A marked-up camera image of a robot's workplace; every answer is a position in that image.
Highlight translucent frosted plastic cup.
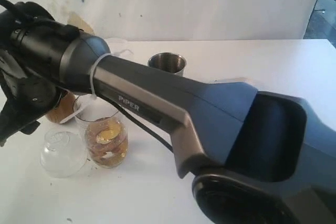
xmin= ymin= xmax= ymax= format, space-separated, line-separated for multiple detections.
xmin=105 ymin=38 xmax=133 ymax=59

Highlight clear dome shaker lid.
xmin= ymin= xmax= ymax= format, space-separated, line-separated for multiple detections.
xmin=39 ymin=128 xmax=88 ymax=178

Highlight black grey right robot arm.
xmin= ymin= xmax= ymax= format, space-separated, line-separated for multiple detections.
xmin=1 ymin=0 xmax=335 ymax=223

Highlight clear plastic shaker jar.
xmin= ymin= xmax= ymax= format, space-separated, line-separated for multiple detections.
xmin=73 ymin=95 xmax=128 ymax=168

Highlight coins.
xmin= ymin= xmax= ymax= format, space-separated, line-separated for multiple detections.
xmin=85 ymin=118 xmax=128 ymax=168

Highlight brown wooden cup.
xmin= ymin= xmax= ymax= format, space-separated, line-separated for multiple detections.
xmin=46 ymin=92 xmax=76 ymax=124

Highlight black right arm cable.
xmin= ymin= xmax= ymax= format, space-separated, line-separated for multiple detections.
xmin=115 ymin=103 xmax=175 ymax=154

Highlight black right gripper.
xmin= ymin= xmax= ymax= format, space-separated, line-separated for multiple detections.
xmin=1 ymin=50 xmax=63 ymax=147

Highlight stainless steel tumbler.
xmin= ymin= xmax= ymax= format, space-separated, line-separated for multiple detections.
xmin=148 ymin=52 xmax=187 ymax=77

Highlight white rectangular tray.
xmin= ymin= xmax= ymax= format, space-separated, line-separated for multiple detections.
xmin=213 ymin=77 xmax=248 ymax=83

